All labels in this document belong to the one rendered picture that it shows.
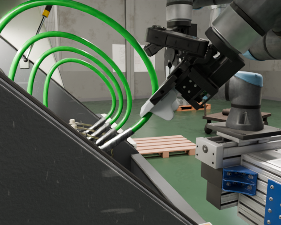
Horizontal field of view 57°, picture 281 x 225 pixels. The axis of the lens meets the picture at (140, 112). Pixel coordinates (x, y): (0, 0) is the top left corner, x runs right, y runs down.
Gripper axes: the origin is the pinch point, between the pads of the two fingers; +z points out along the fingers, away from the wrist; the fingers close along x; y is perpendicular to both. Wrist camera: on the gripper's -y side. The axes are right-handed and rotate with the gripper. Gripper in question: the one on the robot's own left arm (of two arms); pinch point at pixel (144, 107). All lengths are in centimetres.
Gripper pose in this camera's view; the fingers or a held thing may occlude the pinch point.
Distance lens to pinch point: 54.0
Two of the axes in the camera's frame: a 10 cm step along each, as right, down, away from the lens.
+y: 7.4, 6.8, 0.5
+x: 3.0, -3.9, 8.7
